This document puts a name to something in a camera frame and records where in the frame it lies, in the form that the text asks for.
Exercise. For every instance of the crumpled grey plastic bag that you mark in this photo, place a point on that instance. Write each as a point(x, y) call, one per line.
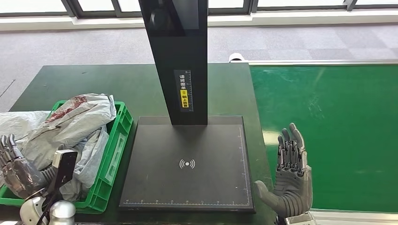
point(18, 122)

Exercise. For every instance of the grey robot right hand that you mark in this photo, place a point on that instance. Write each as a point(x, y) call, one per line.
point(292, 180)

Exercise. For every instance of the dark green table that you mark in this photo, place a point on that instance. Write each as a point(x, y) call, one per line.
point(108, 84)

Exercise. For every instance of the black yellow label sticker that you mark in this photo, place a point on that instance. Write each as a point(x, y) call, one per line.
point(184, 96)

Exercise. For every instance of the white window sill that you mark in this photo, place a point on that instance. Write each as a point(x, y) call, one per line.
point(280, 18)

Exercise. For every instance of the green conveyor belt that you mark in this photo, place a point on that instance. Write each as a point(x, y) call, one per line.
point(342, 108)

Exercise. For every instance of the grey plastic parcel red print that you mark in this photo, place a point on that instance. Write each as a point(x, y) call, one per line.
point(93, 155)
point(77, 121)
point(70, 191)

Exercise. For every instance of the green plastic crate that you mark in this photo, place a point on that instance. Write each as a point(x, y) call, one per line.
point(115, 161)

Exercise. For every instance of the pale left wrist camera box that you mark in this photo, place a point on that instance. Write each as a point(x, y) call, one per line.
point(63, 167)

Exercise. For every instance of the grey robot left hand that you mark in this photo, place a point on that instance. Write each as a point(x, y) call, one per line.
point(21, 177)

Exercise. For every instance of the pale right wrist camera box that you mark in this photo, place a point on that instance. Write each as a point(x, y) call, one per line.
point(300, 220)

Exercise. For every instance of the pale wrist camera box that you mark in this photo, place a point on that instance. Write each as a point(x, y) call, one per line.
point(63, 167)
point(300, 220)

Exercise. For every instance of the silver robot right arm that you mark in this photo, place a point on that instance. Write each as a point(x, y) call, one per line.
point(295, 214)

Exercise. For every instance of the dark window frame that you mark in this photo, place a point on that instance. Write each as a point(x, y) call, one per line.
point(93, 12)

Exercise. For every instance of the black inbound scanner machine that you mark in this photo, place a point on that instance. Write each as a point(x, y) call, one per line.
point(186, 180)

